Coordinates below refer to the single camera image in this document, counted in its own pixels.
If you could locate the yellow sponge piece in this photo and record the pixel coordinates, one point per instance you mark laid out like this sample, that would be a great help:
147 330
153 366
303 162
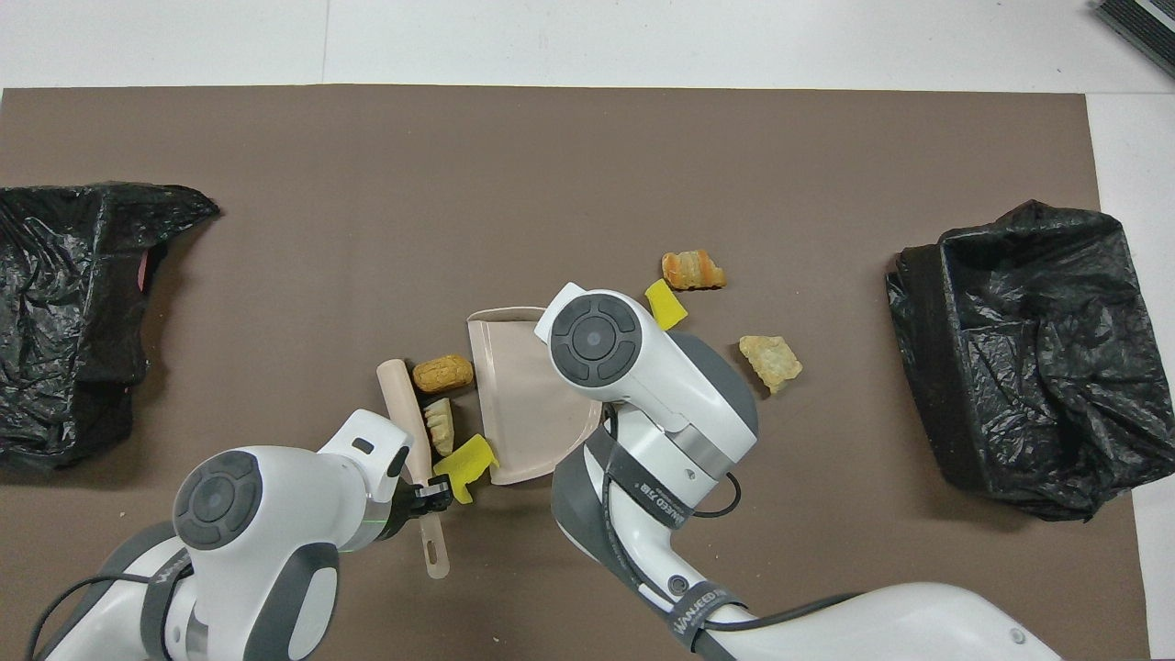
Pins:
665 306
466 464

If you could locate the pink bin edge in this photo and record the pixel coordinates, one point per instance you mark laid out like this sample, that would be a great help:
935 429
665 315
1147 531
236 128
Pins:
144 271

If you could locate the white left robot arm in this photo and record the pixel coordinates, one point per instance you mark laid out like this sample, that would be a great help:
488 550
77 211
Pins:
257 514

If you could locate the black trash bag bin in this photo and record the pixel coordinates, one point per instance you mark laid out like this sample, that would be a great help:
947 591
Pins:
1056 367
64 294

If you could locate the brown bread roll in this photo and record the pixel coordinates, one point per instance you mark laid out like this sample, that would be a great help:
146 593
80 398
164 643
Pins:
443 374

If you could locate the pale bread chunk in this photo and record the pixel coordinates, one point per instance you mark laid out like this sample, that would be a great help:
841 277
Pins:
771 363
441 427

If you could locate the brown table mat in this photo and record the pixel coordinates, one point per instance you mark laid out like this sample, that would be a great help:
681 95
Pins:
459 165

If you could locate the orange croissant piece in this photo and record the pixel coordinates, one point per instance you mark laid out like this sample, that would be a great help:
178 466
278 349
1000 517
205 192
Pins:
693 271

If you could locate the black ridged strip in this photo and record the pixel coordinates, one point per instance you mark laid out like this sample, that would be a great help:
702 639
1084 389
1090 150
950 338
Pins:
1143 28

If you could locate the beige plastic dustpan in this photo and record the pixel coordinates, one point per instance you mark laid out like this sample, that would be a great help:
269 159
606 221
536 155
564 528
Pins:
519 404

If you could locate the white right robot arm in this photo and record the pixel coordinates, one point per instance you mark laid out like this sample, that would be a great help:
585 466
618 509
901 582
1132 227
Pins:
643 395

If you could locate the beige brush black bristles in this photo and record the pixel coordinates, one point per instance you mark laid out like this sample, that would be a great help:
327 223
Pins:
404 404

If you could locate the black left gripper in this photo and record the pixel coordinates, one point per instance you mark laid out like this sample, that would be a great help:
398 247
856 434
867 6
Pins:
399 509

